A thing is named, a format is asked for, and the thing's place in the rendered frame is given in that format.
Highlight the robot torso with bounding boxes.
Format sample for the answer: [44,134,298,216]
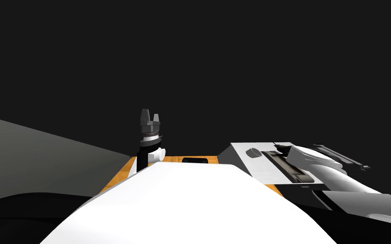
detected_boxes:
[39,157,338,244]

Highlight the grey box appliance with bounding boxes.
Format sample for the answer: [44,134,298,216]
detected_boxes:
[217,141,371,186]

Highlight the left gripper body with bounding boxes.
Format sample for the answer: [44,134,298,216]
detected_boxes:
[140,122,162,137]

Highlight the orange wooden table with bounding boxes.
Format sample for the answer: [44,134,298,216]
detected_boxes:
[99,155,284,197]

